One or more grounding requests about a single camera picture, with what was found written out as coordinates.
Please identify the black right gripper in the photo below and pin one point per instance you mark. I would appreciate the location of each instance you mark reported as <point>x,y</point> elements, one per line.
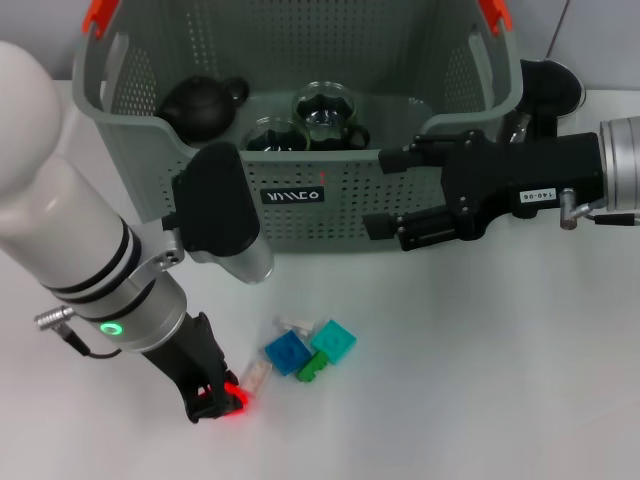
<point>525,165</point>

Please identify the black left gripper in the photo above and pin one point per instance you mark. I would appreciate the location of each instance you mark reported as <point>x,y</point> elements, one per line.
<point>185,350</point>

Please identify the large red building block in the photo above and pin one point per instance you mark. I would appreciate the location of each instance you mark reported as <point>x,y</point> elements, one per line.
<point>241,397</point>

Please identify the translucent white building block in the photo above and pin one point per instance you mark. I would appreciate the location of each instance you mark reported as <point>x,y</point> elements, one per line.
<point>257,376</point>

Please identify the glass teacup black holder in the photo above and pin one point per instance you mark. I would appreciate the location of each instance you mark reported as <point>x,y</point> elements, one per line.
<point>275,137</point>
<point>325,115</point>

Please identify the teal square building block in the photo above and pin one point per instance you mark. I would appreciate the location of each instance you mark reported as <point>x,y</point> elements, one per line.
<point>334,340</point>

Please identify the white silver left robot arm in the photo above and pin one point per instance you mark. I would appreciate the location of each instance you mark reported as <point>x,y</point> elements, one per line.
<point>50,200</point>

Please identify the blue square building block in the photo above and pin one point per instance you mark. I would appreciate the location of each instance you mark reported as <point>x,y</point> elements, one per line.
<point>287,352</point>

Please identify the green building block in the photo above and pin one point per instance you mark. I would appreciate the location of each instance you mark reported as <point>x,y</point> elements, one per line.
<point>310,370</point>

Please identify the small white building block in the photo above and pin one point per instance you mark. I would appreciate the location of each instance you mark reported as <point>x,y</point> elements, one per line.
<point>296,324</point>

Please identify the grey-green perforated storage basket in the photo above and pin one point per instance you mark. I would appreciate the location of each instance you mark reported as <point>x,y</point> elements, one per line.
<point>350,75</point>

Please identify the black ceramic teapot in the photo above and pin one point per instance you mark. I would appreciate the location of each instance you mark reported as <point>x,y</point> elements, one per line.
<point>200,110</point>

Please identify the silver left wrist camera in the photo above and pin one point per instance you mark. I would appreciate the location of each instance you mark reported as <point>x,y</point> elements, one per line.
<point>215,200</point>

